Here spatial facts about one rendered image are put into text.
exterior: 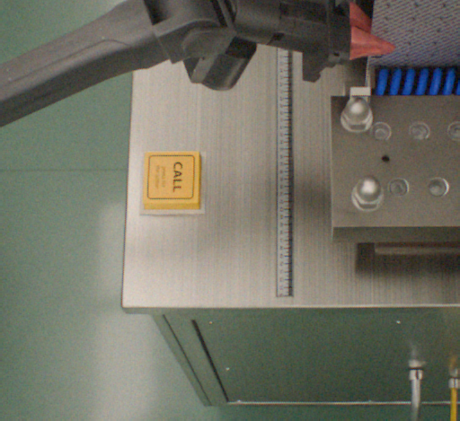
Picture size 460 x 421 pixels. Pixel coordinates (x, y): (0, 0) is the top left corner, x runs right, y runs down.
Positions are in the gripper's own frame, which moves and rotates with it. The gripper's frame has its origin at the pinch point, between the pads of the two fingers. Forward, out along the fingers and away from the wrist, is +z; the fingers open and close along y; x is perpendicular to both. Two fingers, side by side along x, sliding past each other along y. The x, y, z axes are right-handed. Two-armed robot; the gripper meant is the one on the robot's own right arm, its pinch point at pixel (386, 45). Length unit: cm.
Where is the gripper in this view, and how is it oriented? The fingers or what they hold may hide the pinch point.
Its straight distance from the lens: 128.4
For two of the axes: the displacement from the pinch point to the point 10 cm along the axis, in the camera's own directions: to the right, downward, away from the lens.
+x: 3.9, -3.0, -8.7
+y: -0.2, 9.4, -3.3
